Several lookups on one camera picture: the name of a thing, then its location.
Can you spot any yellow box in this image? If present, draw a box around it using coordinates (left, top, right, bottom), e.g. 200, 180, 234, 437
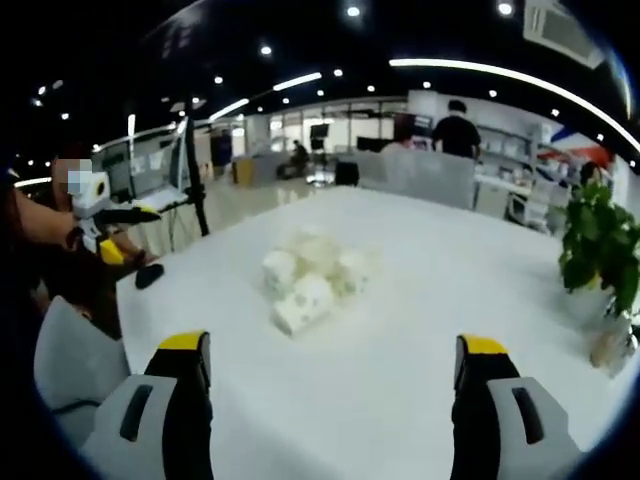
231, 158, 255, 186

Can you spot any black tripod stand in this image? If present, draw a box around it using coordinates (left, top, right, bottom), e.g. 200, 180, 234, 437
182, 97, 211, 237

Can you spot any long curved ceiling light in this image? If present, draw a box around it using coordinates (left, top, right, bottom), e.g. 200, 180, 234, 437
388, 57, 640, 154

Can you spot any ceiling air vent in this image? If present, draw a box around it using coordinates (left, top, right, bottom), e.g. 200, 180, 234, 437
521, 0, 607, 70

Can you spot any small black object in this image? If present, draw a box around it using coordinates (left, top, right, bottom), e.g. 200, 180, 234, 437
134, 262, 166, 291

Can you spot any black office chair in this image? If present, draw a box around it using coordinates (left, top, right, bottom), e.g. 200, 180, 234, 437
334, 160, 361, 188

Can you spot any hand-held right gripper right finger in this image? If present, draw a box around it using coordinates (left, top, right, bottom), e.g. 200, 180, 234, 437
450, 333, 584, 480

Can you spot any white table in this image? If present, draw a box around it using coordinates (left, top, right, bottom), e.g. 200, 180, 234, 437
113, 186, 640, 480

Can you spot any clear glass plant vase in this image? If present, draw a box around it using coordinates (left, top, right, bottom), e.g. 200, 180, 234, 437
588, 298, 640, 380

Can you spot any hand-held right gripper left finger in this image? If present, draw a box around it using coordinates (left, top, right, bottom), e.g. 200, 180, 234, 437
81, 329, 215, 480

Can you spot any black cable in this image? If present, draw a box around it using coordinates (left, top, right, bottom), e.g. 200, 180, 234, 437
49, 398, 102, 415

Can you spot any green leafy plant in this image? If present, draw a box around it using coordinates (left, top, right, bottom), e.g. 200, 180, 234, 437
556, 180, 640, 320

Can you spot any grey partition screen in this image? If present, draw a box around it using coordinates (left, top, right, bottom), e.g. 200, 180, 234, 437
349, 149, 477, 210

